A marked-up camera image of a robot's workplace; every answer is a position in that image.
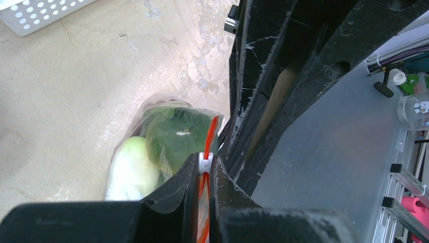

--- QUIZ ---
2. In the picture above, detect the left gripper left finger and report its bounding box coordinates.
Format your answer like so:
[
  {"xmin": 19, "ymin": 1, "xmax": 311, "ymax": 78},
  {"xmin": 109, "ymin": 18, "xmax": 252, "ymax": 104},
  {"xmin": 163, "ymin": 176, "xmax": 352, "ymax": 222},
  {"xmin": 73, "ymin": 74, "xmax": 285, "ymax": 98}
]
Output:
[{"xmin": 1, "ymin": 154, "xmax": 199, "ymax": 242}]

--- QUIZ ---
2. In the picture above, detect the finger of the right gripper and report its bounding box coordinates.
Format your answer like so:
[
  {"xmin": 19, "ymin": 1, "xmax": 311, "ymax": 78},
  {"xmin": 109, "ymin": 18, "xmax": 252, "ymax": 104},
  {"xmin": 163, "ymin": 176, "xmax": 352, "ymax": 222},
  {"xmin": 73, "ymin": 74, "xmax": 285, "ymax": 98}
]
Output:
[
  {"xmin": 219, "ymin": 1, "xmax": 298, "ymax": 161},
  {"xmin": 234, "ymin": 1, "xmax": 428, "ymax": 195}
]

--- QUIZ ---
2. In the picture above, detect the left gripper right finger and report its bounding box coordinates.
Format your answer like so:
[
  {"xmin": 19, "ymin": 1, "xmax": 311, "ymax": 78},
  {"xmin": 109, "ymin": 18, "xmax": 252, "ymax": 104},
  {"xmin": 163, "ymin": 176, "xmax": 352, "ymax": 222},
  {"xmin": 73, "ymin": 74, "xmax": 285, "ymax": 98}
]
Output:
[{"xmin": 209, "ymin": 156, "xmax": 359, "ymax": 242}]

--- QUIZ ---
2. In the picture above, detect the white radish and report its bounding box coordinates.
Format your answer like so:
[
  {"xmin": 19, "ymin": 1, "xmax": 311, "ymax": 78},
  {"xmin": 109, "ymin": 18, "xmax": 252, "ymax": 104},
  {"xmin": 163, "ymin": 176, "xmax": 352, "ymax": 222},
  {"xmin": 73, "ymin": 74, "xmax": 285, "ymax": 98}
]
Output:
[{"xmin": 105, "ymin": 136, "xmax": 160, "ymax": 201}]

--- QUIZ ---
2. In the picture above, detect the green cucumber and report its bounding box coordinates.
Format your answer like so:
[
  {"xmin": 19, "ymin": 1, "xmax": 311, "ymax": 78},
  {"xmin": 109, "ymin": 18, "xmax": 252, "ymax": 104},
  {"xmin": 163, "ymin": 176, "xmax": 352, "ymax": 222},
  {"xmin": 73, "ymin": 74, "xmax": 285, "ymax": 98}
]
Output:
[{"xmin": 141, "ymin": 106, "xmax": 223, "ymax": 178}]

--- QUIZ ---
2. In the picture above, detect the clear orange zip bag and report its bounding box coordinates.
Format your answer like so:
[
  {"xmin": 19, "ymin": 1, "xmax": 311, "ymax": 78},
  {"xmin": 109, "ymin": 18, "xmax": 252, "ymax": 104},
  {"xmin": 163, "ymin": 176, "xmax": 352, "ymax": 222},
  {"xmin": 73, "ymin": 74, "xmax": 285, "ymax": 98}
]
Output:
[{"xmin": 104, "ymin": 94, "xmax": 223, "ymax": 242}]

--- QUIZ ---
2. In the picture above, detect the small green white bottle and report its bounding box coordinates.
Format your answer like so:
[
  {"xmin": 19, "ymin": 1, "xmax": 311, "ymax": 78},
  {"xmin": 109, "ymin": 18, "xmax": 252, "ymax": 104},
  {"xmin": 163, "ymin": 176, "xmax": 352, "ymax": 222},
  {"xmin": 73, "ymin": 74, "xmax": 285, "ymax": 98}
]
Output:
[{"xmin": 389, "ymin": 68, "xmax": 419, "ymax": 95}]

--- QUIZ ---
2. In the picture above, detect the clear cartoon printed cup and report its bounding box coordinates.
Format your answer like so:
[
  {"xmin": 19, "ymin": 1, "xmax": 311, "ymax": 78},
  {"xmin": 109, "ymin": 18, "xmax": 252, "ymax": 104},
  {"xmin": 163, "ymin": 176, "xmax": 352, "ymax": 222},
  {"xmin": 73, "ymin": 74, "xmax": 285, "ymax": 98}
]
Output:
[{"xmin": 397, "ymin": 93, "xmax": 428, "ymax": 131}]

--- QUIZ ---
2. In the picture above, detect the pink object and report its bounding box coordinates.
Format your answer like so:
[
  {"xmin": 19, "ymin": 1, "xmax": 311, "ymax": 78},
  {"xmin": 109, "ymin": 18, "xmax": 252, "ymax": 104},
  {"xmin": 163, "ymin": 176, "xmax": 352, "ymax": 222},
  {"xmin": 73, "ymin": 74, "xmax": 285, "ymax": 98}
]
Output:
[{"xmin": 401, "ymin": 196, "xmax": 428, "ymax": 229}]

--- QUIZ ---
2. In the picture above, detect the white plastic basket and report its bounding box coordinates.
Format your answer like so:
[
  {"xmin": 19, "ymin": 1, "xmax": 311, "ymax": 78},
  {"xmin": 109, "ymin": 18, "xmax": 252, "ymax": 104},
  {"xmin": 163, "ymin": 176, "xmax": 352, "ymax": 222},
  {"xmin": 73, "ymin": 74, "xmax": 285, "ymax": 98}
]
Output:
[{"xmin": 1, "ymin": 0, "xmax": 95, "ymax": 37}]

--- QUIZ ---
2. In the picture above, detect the aluminium frame rail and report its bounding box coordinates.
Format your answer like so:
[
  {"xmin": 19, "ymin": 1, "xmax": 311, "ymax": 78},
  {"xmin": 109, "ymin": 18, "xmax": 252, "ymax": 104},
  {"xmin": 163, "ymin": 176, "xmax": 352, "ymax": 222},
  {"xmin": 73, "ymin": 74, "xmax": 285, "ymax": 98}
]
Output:
[{"xmin": 372, "ymin": 128, "xmax": 428, "ymax": 242}]

